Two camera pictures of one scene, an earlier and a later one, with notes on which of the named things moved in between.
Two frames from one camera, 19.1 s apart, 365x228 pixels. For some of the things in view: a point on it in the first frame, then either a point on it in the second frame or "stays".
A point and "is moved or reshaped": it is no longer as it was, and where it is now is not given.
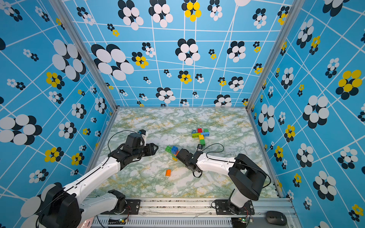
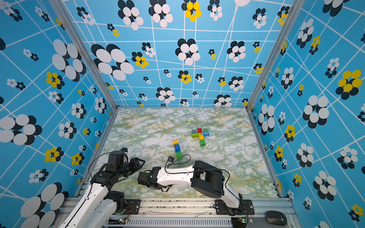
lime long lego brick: x=196 y=135 stays
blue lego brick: x=174 y=149 is moved or reshaped
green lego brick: x=203 y=142 stays
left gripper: x=151 y=151 → x=137 y=164
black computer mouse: x=276 y=218 stays
